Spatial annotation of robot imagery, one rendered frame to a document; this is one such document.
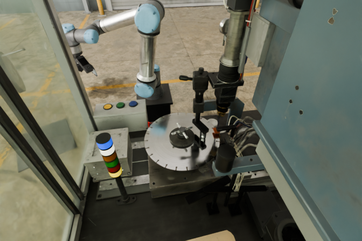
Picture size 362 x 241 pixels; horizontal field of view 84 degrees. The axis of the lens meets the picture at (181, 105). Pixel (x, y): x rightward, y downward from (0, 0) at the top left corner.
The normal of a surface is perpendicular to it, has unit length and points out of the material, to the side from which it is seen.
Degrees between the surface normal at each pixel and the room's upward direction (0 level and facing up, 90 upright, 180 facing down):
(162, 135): 0
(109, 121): 90
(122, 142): 0
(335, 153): 90
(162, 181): 0
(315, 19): 90
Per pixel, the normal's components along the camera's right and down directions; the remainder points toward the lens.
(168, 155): 0.00, -0.77
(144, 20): -0.12, 0.53
